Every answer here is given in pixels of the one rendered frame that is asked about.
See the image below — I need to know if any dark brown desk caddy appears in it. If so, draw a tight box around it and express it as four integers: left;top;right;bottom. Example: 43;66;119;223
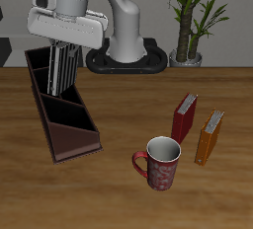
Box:
24;44;103;165

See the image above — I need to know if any orange book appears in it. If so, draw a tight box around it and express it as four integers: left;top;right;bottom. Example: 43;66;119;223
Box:
194;109;225;167

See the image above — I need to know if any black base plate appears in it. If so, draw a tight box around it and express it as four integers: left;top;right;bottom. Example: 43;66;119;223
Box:
85;38;169;75

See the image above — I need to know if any green pot plant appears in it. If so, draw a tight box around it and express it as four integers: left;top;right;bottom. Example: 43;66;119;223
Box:
168;0;234;68

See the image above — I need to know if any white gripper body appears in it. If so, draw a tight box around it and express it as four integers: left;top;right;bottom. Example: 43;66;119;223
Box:
27;6;109;50

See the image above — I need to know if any red patterned mug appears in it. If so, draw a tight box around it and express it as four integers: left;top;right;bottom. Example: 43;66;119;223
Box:
131;135;182;191

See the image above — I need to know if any black white striped book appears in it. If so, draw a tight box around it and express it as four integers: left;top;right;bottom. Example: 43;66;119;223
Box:
46;39;83;97

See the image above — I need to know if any dark red book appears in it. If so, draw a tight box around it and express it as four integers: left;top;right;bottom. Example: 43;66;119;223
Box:
170;92;199;145

